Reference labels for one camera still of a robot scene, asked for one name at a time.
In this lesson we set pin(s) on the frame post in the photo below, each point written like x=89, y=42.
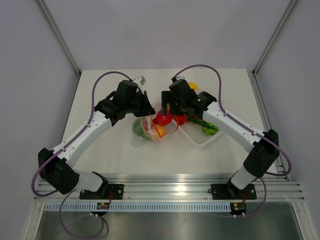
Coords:
x=49, y=18
x=291, y=6

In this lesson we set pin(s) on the white plastic basket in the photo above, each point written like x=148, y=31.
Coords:
x=195, y=135

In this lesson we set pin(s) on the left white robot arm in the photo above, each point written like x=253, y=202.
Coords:
x=57, y=165

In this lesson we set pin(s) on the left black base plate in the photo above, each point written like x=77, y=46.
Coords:
x=113, y=192

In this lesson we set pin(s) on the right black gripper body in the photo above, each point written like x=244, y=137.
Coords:
x=178, y=107

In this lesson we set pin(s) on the right frame post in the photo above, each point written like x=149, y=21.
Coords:
x=291, y=6

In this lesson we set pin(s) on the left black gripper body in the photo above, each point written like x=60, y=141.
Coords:
x=138, y=106

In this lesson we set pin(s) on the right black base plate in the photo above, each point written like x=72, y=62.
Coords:
x=223, y=191

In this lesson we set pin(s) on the red apple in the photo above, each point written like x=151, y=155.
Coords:
x=181, y=119

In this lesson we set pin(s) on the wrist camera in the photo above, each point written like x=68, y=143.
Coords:
x=176, y=78
x=140, y=81

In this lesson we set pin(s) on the white slotted cable duct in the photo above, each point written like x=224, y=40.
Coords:
x=193, y=207

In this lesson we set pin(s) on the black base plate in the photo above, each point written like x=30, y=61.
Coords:
x=113, y=192
x=223, y=191

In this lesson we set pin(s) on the aluminium rail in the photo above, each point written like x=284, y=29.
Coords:
x=194, y=187

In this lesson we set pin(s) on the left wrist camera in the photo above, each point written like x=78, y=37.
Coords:
x=140, y=81

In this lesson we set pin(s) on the left frame post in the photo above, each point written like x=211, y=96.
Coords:
x=49, y=18

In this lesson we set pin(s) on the peach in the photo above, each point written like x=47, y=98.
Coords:
x=159, y=130

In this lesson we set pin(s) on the watermelon slice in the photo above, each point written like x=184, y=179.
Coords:
x=141, y=127

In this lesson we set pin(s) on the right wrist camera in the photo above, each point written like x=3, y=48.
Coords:
x=176, y=78

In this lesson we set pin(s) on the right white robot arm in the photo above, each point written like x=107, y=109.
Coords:
x=261, y=146

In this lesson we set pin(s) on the yellow bell pepper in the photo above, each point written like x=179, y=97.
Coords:
x=193, y=86

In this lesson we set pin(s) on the green chives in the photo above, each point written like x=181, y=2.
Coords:
x=202, y=123

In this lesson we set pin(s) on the red tomato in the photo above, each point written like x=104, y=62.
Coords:
x=163, y=120

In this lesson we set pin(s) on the clear zip bag orange zipper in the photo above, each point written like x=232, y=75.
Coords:
x=169, y=129

